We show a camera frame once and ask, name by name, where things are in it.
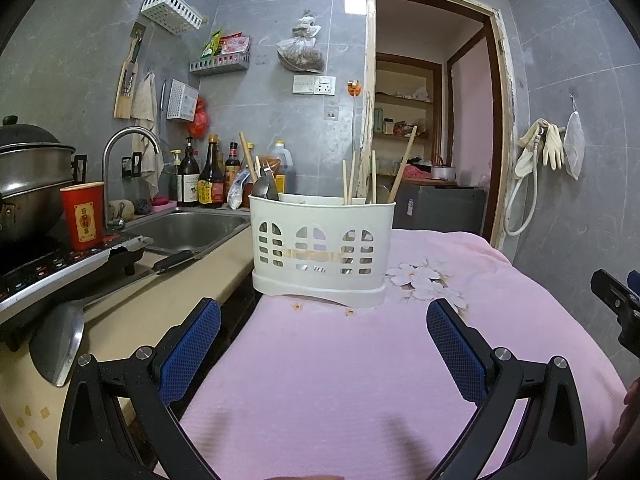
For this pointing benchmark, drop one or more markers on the steel sink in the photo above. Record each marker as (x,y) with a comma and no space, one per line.
(190,230)

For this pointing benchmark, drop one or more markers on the red paper cup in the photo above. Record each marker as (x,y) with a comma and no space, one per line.
(82,217)

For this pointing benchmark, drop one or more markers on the dark bottle white label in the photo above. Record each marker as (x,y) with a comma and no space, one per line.
(188,182)

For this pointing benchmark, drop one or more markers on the beige hanging towel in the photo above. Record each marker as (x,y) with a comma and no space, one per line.
(145,105)

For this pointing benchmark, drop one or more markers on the hanging clear plastic bag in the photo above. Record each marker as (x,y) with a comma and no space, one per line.
(300,52)

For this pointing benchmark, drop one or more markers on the white double wall socket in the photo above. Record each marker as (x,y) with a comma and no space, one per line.
(313,85)

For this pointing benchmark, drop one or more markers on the clear dish soap bottle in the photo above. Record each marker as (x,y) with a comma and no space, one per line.
(174,180)

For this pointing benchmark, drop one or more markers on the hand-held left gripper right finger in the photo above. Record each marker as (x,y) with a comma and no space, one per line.
(457,355)

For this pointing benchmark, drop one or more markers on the brown snack bag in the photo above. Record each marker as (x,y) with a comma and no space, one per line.
(272,166)

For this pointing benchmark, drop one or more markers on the white pot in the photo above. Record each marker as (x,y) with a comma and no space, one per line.
(444,172)

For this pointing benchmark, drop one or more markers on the pink floral cloth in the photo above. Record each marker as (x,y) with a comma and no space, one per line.
(350,370)

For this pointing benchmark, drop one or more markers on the metal steamer pot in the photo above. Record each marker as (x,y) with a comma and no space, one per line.
(30,175)

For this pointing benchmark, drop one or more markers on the grey wall shelf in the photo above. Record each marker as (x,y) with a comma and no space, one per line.
(220,66)

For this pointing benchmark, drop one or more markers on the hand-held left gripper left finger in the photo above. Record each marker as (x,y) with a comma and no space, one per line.
(192,350)

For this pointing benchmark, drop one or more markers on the black wall hook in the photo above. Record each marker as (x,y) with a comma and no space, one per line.
(131,167)

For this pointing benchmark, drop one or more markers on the white wall basket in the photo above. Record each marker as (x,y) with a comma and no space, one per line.
(170,12)

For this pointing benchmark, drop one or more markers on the induction cooker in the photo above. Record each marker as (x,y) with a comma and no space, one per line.
(55,275)

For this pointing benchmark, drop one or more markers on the chrome faucet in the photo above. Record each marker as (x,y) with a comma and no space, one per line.
(112,150)

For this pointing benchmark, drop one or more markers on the white wall box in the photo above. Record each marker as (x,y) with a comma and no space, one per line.
(182,100)

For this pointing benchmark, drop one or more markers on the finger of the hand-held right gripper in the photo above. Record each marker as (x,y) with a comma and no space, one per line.
(635,281)
(612,292)

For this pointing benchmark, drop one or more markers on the wooden cutting board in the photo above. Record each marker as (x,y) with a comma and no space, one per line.
(125,95)

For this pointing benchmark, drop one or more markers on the wooden door frame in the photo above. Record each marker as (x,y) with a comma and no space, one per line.
(367,110)

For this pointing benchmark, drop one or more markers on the cream rubber glove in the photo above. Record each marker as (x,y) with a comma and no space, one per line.
(554,145)
(527,145)

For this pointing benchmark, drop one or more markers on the white mesh bag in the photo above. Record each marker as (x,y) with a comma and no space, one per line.
(574,140)

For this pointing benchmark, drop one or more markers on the red plastic bag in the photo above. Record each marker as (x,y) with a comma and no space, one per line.
(201,120)

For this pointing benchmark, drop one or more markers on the metal spoon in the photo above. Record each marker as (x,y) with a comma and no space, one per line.
(265,185)
(382,195)

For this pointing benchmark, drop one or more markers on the green jar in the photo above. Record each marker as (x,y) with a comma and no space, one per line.
(379,120)

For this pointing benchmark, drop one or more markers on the person's right hand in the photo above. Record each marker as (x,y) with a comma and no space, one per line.
(631,415)

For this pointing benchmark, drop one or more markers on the metal spatula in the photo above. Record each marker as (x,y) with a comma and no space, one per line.
(55,345)

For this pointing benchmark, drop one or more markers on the small wall socket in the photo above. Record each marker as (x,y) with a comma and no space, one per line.
(331,113)

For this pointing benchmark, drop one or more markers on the wooden shelf unit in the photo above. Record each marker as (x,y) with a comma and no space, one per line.
(405,100)

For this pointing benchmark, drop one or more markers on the pink sponge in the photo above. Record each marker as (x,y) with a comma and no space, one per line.
(162,203)

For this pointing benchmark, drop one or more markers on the grey cabinet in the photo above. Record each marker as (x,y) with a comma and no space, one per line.
(440,207)

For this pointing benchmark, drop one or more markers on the white plastic utensil basket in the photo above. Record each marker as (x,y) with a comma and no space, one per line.
(320,250)

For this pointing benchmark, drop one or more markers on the red snack packet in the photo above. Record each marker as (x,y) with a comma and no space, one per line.
(235,44)

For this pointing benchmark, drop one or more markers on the cooking oil jug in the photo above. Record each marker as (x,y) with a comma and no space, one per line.
(284,165)

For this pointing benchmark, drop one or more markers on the green snack packet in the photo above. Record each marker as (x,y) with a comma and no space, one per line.
(211,45)

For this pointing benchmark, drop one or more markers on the small dark sauce bottle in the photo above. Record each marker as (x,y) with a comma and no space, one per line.
(232,162)

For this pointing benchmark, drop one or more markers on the red cloth bundle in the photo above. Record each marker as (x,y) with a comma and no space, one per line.
(417,173)

